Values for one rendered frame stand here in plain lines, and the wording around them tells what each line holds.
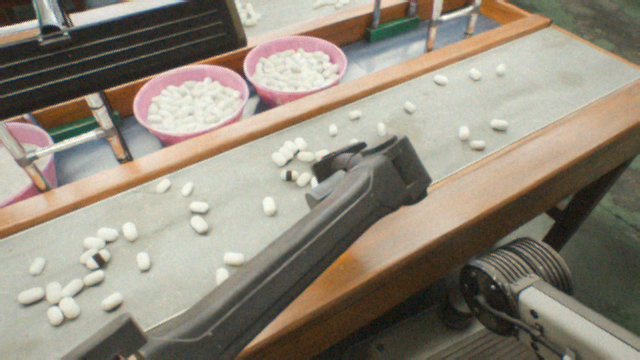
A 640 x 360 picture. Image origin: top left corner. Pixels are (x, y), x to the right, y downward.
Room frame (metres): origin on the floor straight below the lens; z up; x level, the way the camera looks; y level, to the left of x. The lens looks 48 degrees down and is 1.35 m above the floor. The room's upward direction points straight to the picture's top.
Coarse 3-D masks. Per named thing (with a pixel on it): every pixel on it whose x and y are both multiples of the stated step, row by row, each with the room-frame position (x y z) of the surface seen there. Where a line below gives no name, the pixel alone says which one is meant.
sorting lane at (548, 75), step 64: (512, 64) 0.97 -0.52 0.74; (576, 64) 0.98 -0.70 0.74; (320, 128) 0.71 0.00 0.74; (448, 128) 0.71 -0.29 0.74; (512, 128) 0.71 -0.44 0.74; (128, 192) 0.52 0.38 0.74; (192, 192) 0.52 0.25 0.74; (256, 192) 0.52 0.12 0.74; (0, 256) 0.37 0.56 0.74; (64, 256) 0.37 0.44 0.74; (128, 256) 0.37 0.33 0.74; (192, 256) 0.37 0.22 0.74; (0, 320) 0.26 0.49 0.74; (64, 320) 0.26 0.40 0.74
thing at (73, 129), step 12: (60, 0) 0.80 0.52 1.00; (24, 24) 0.76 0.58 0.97; (36, 24) 0.77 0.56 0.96; (72, 24) 0.80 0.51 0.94; (0, 36) 0.73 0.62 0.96; (36, 120) 0.72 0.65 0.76; (84, 120) 0.77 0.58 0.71; (96, 120) 0.77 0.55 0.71; (120, 120) 0.79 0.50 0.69; (48, 132) 0.73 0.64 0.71; (60, 132) 0.73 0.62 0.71; (72, 132) 0.74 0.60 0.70; (84, 132) 0.75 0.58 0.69
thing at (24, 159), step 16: (32, 0) 0.53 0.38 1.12; (48, 0) 0.53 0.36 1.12; (48, 16) 0.48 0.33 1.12; (64, 16) 0.60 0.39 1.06; (48, 32) 0.45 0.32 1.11; (48, 48) 0.44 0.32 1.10; (96, 96) 0.59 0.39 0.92; (96, 112) 0.58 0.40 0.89; (0, 128) 0.51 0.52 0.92; (112, 128) 0.59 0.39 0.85; (16, 144) 0.51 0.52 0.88; (64, 144) 0.54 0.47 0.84; (112, 144) 0.58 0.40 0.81; (16, 160) 0.50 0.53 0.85; (32, 160) 0.51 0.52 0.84; (128, 160) 0.59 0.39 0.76; (32, 176) 0.50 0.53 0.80
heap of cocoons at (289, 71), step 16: (256, 64) 0.97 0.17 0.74; (272, 64) 0.97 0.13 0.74; (288, 64) 0.97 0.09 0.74; (304, 64) 0.97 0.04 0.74; (320, 64) 0.98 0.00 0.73; (336, 64) 0.96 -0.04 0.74; (256, 80) 0.90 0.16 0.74; (272, 80) 0.89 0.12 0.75; (288, 80) 0.90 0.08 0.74; (304, 80) 0.90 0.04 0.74; (320, 80) 0.89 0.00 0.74
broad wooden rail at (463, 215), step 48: (624, 96) 0.80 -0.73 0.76; (528, 144) 0.63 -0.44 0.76; (576, 144) 0.63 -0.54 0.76; (624, 144) 0.70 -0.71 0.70; (432, 192) 0.50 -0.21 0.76; (480, 192) 0.50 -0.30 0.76; (528, 192) 0.51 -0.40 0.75; (384, 240) 0.39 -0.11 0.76; (432, 240) 0.39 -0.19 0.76; (480, 240) 0.46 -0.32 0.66; (336, 288) 0.30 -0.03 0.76; (384, 288) 0.33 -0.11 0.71; (288, 336) 0.23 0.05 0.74; (336, 336) 0.28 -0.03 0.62
